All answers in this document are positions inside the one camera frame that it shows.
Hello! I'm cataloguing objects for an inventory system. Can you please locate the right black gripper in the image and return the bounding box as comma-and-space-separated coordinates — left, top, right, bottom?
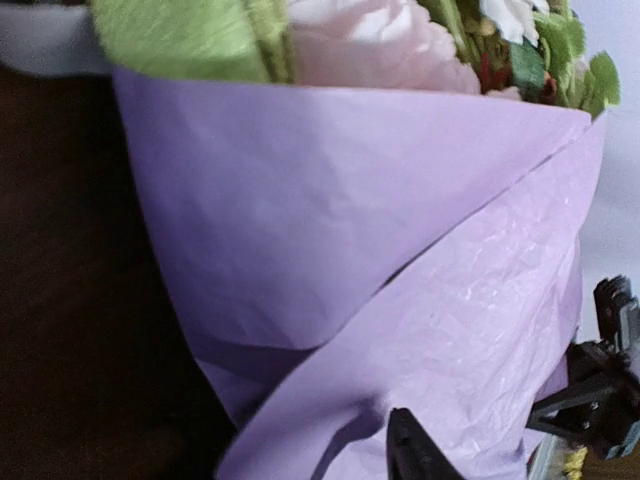
526, 340, 639, 460

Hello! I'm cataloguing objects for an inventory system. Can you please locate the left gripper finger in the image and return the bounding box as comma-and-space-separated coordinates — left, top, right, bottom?
387, 408, 464, 480

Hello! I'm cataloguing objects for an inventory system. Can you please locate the pink wrapping paper sheet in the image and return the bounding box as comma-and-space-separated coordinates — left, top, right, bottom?
113, 68, 605, 479

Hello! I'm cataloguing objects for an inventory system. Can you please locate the pink rose stem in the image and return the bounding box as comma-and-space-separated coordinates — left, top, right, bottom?
288, 0, 481, 95

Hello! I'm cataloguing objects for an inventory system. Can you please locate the scalloped white bowl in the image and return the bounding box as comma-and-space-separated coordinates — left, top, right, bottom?
1, 1, 112, 77

